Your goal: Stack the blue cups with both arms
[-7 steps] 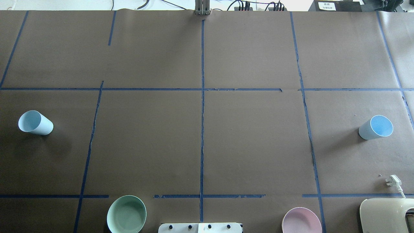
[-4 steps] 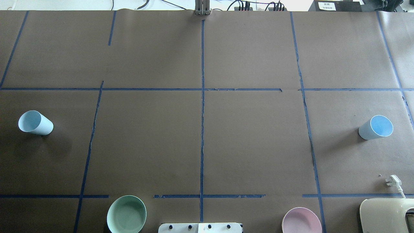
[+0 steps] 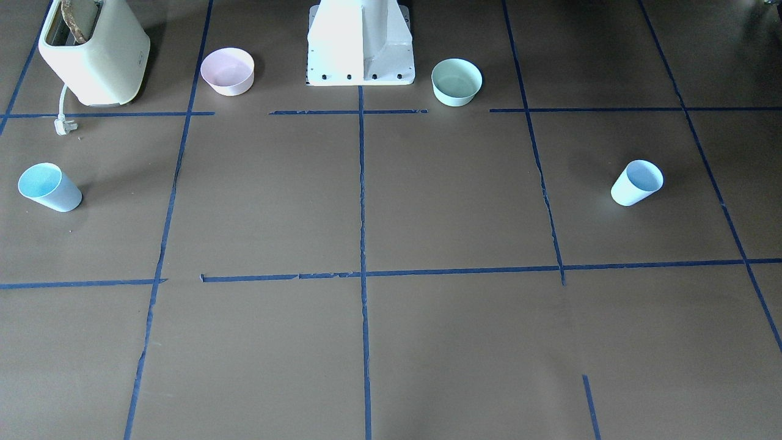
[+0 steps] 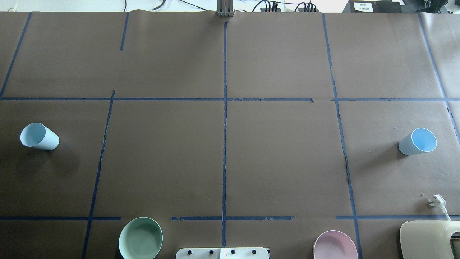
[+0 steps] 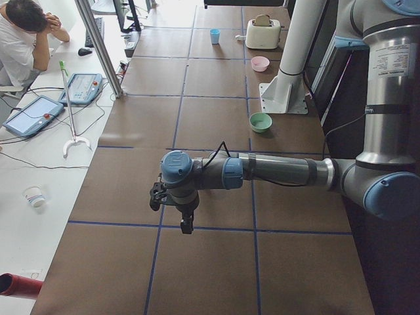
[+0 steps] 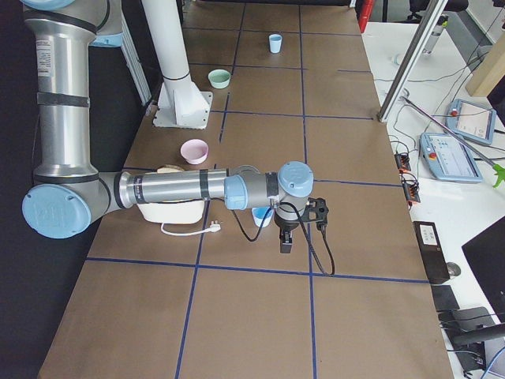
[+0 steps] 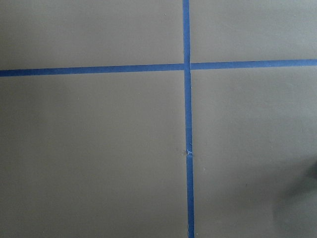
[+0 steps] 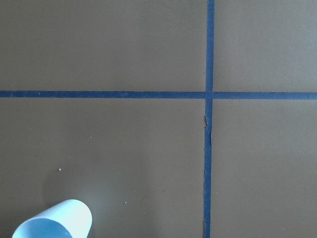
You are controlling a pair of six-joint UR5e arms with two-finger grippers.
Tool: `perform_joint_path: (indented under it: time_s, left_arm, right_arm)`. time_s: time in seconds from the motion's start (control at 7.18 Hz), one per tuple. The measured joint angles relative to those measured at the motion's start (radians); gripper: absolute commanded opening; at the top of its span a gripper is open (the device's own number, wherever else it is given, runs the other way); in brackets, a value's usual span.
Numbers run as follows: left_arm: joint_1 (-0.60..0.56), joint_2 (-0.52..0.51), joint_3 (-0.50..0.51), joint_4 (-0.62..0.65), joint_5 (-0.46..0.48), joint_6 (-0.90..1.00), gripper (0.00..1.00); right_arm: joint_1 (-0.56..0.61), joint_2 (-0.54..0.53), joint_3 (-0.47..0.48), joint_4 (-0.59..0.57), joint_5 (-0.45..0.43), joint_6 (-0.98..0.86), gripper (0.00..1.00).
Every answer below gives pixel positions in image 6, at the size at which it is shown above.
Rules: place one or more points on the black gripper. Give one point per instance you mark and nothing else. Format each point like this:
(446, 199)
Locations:
(285, 226)

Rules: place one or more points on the light blue cup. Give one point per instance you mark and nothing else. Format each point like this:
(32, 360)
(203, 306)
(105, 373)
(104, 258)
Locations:
(275, 43)
(262, 216)

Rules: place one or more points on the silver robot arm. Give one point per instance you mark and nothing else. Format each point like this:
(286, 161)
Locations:
(69, 193)

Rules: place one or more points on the cream toaster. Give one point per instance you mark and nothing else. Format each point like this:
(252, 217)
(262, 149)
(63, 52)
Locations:
(173, 213)

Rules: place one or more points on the pink bowl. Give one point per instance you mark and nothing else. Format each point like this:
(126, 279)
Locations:
(194, 151)

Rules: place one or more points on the toast slice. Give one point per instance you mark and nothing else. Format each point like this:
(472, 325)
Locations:
(167, 169)

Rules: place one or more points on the black box on desk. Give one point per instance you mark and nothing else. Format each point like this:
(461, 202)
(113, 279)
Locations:
(431, 252)

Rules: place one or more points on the green bowl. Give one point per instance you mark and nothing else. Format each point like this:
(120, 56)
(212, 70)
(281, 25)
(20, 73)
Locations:
(219, 78)

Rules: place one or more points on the teach pendant near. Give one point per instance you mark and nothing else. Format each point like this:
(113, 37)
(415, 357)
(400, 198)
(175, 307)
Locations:
(447, 159)

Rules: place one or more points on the teach pendant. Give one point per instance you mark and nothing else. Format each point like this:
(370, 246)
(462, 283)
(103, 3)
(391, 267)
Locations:
(447, 159)
(472, 121)

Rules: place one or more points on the black monitor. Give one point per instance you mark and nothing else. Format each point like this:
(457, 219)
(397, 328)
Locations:
(485, 256)

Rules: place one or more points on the teach pendant far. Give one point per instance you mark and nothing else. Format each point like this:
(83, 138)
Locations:
(472, 121)

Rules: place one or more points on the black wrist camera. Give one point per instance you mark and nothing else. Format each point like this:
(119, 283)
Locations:
(316, 211)

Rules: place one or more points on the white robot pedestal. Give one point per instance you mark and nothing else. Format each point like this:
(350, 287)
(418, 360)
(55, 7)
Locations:
(181, 104)

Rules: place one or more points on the aluminium frame post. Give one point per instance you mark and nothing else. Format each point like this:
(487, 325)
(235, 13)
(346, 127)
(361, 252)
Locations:
(423, 42)

